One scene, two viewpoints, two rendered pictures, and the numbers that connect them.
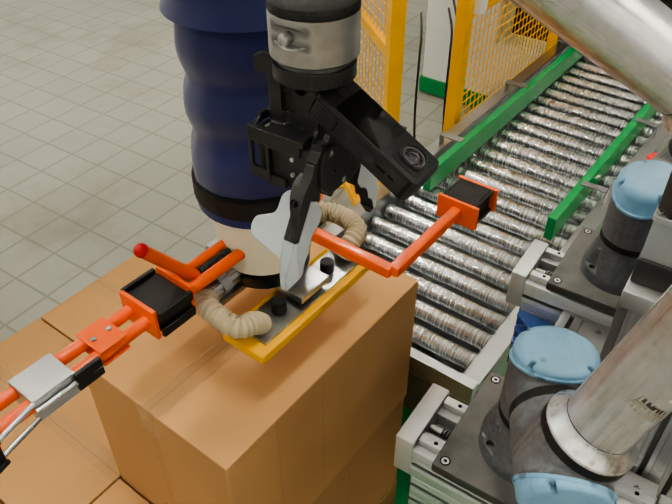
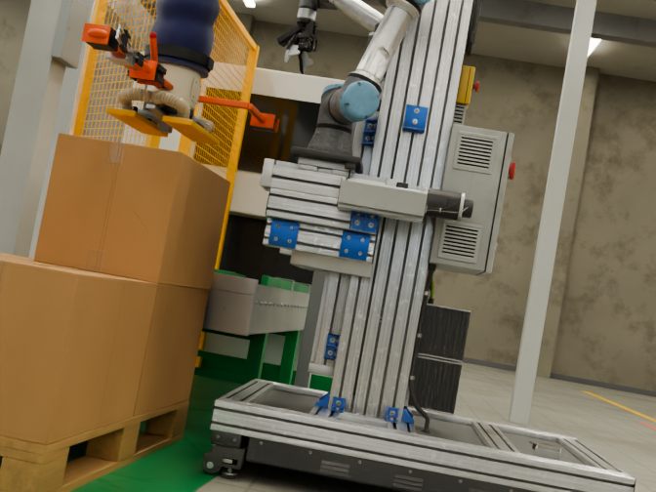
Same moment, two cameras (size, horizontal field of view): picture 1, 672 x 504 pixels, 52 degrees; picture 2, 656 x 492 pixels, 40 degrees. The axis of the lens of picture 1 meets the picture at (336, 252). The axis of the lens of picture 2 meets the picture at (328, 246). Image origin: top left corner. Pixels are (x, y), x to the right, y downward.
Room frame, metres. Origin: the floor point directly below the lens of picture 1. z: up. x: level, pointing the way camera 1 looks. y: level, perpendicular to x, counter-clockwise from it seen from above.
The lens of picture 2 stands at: (-1.94, 1.08, 0.59)
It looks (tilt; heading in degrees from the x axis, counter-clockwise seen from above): 3 degrees up; 331
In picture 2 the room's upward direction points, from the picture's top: 10 degrees clockwise
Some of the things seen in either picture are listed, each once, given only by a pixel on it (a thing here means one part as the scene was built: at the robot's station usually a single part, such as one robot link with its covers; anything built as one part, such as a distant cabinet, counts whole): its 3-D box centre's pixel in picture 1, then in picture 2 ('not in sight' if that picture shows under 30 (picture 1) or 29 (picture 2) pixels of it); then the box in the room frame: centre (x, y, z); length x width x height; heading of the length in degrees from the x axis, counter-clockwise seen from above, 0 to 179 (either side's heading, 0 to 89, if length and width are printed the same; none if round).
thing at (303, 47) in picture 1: (311, 34); not in sight; (0.54, 0.02, 1.74); 0.08 x 0.08 x 0.05
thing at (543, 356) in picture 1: (549, 380); (339, 106); (0.63, -0.30, 1.20); 0.13 x 0.12 x 0.14; 172
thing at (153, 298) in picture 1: (158, 301); (146, 72); (0.81, 0.29, 1.18); 0.10 x 0.08 x 0.06; 52
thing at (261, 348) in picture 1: (303, 290); (192, 126); (0.95, 0.06, 1.08); 0.34 x 0.10 x 0.05; 142
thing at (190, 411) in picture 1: (265, 379); (141, 218); (1.01, 0.16, 0.74); 0.60 x 0.40 x 0.40; 142
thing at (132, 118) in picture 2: not in sight; (140, 118); (1.07, 0.21, 1.08); 0.34 x 0.10 x 0.05; 142
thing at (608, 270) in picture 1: (626, 252); not in sight; (1.05, -0.57, 1.09); 0.15 x 0.15 x 0.10
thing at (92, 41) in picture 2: not in sight; (102, 38); (0.54, 0.51, 1.18); 0.08 x 0.07 x 0.05; 142
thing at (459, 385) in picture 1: (360, 332); (166, 271); (1.31, -0.07, 0.58); 0.70 x 0.03 x 0.06; 53
